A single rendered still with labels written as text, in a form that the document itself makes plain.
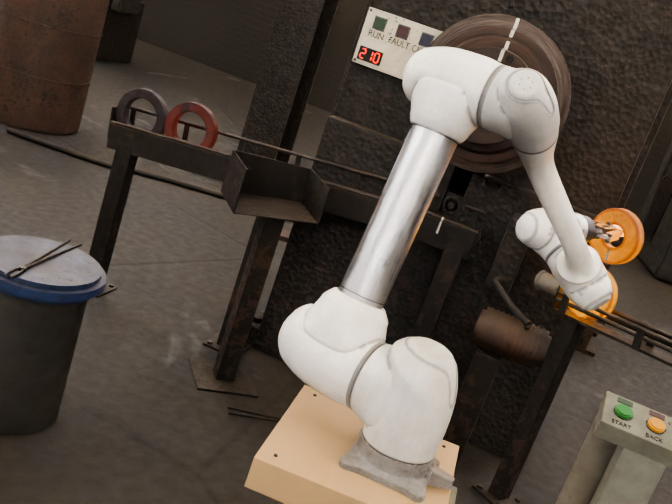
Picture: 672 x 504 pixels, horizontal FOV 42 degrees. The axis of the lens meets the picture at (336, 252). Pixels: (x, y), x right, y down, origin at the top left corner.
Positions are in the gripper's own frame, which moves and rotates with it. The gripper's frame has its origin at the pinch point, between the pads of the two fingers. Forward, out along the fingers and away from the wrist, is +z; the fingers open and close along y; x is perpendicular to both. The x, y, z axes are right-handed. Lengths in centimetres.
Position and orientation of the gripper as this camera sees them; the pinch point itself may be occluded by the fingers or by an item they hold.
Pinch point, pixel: (618, 230)
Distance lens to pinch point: 252.9
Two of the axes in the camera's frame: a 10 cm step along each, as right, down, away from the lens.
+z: 7.6, 0.0, 6.5
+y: 5.9, 4.2, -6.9
